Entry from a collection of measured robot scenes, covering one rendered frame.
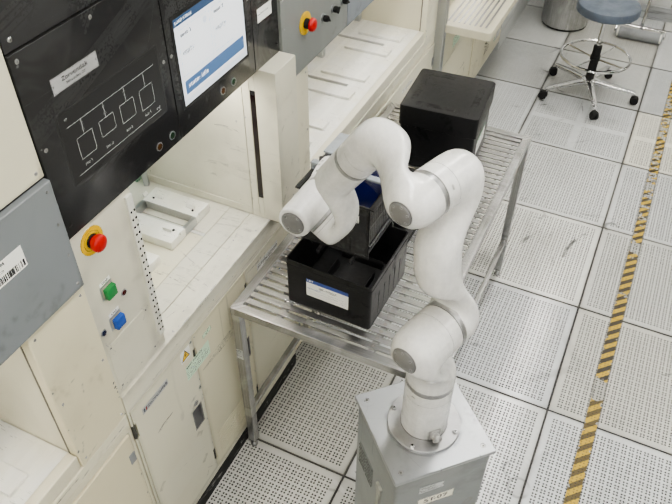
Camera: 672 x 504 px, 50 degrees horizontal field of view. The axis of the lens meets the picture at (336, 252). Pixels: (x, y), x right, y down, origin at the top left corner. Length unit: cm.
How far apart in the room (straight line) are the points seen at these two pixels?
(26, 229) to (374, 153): 66
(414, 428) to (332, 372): 115
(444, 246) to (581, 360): 181
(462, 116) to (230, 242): 92
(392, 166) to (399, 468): 82
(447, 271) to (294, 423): 149
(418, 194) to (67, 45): 68
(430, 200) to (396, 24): 221
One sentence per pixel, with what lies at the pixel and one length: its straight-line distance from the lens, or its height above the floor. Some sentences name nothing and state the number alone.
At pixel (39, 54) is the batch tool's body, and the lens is 136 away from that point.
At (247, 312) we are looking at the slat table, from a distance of 218.
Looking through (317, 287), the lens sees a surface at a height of 86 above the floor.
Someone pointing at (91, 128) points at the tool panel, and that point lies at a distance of 149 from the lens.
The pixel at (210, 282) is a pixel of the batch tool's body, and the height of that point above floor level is 87.
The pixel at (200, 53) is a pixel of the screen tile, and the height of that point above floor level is 157.
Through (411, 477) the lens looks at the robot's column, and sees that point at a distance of 185.
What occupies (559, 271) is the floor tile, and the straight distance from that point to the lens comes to 353.
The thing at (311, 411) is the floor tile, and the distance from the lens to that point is 287.
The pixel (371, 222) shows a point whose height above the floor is 113.
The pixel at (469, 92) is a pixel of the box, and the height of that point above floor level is 101.
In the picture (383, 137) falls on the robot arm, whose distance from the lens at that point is 140.
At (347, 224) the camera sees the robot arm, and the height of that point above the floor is 128.
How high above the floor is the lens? 237
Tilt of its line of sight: 43 degrees down
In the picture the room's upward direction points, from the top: straight up
